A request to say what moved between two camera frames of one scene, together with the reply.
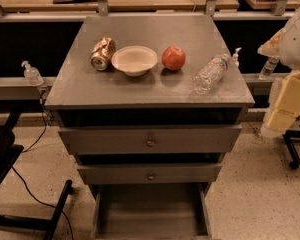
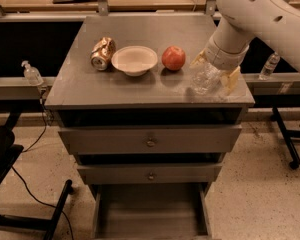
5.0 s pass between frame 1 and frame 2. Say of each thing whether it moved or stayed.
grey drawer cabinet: stayed
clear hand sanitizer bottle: stayed
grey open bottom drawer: stayed
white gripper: moved
